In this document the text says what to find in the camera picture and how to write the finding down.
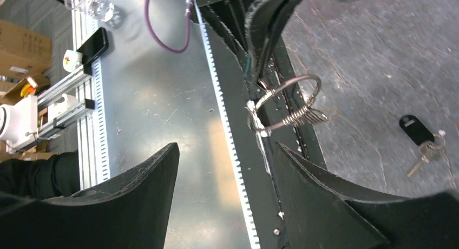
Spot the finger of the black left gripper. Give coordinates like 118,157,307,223
244,0,302,83

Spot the black smartphone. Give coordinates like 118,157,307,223
77,27,109,65

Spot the seated person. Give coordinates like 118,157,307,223
1,152,80,200

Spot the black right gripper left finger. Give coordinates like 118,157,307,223
1,143,180,248

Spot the cardboard box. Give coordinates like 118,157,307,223
1,20,53,80

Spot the perforated cable duct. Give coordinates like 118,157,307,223
194,1,260,248

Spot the large silver keyring with clips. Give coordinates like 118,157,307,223
246,74,327,137

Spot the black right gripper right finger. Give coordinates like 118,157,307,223
273,143,458,248

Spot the silver key with black fob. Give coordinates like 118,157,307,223
399,115,445,177

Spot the purple cable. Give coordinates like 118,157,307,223
144,0,194,55

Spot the aluminium rail frame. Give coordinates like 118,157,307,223
36,0,112,191

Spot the white mug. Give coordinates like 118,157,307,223
62,50,83,73

